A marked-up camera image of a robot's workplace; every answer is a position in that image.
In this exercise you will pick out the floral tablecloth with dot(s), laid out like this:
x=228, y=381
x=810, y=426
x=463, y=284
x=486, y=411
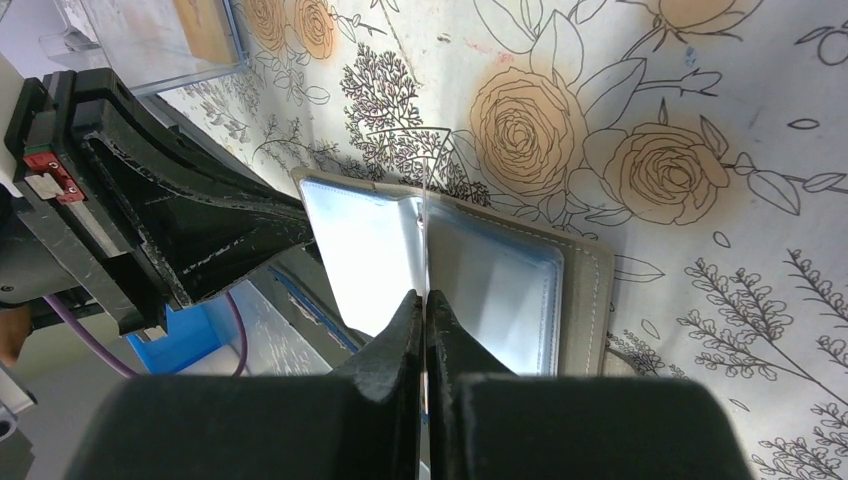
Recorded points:
x=704, y=141

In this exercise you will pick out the clear plastic tray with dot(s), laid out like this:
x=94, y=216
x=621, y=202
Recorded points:
x=152, y=46

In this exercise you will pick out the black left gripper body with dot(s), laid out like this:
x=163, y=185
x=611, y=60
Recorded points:
x=79, y=227

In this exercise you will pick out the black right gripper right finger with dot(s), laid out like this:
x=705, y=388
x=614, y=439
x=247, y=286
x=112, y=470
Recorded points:
x=489, y=423

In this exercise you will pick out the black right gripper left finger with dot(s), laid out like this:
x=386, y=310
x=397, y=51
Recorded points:
x=359, y=421

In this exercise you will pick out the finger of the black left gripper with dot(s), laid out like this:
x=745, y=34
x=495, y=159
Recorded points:
x=201, y=226

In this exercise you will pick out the grey leather card holder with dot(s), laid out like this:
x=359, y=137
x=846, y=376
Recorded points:
x=535, y=297

